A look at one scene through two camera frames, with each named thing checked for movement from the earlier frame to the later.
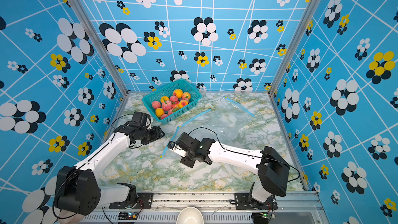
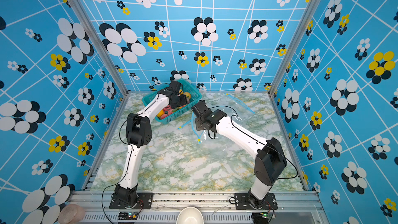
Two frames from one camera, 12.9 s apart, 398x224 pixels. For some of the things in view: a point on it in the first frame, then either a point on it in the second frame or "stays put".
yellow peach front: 159,111 stays put
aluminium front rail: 292,207 stays put
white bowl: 189,215 stays put
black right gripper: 185,162 → 198,126
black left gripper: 158,134 → 184,101
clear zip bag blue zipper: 169,154 → 201,135
